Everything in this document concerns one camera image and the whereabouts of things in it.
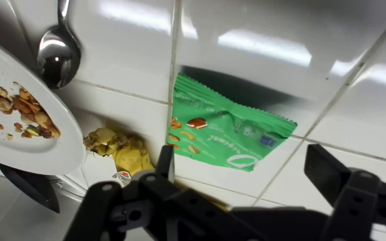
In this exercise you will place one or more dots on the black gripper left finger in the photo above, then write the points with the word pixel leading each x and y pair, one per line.
pixel 165 161

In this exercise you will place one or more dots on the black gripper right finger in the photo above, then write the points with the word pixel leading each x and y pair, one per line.
pixel 326 173

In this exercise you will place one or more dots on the yellow banana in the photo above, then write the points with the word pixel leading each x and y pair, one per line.
pixel 127 151

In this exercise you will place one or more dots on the green snack packet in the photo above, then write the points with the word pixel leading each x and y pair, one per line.
pixel 208 127

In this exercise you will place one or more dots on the white plate with nuts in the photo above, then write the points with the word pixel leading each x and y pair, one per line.
pixel 43 155

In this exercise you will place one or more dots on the silver spoon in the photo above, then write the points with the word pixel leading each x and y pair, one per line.
pixel 59 51

